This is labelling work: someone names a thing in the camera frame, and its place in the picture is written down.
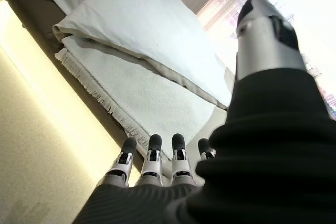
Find white pillow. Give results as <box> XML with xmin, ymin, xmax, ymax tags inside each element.
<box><xmin>52</xmin><ymin>0</ymin><xmax>233</xmax><ymax>107</ymax></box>

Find white fringed blanket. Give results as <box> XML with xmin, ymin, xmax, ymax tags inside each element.
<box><xmin>54</xmin><ymin>36</ymin><xmax>217</xmax><ymax>161</ymax></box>

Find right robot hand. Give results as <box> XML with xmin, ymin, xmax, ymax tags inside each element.
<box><xmin>66</xmin><ymin>0</ymin><xmax>336</xmax><ymax>224</ymax></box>

